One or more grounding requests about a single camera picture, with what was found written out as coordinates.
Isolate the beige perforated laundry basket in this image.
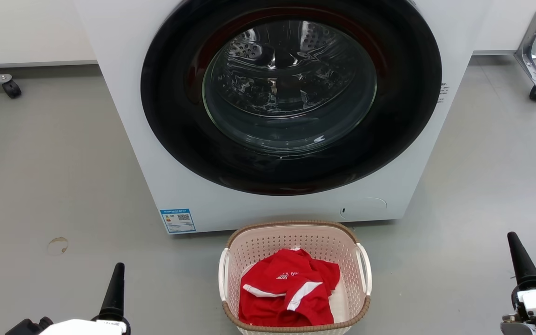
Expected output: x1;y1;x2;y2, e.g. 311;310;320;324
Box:
218;221;372;335

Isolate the white front-load washing machine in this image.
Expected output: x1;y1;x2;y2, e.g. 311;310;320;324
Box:
74;0;494;235

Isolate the round black washing machine door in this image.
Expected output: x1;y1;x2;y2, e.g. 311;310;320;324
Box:
141;0;442;196

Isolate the round white filter cover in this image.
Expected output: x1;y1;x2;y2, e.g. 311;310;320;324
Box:
340;197;388;220

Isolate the blue energy label sticker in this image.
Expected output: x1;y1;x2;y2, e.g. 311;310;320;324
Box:
160;208;196;234

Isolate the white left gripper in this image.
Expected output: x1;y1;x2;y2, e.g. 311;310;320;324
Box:
39;263;131;335

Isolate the white partition panel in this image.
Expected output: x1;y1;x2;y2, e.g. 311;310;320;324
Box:
0;0;97;67
473;0;536;54

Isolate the red garment with white stripes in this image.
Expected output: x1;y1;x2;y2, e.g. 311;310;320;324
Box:
239;248;341;327

